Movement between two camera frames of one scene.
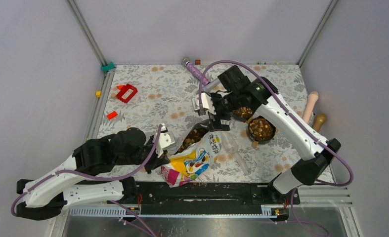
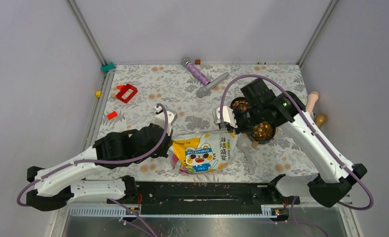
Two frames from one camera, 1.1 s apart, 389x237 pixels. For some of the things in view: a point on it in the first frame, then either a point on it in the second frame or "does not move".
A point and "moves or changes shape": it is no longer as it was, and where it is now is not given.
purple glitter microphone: [186, 62] does not move
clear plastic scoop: [231, 145] → [243, 142]
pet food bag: [196, 146] moves or changes shape
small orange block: [111, 115] does not move
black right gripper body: [223, 106] → [245, 119]
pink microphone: [313, 97] does not move
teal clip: [106, 68] does not move
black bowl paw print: [260, 130] does not move
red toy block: [125, 89] does not move
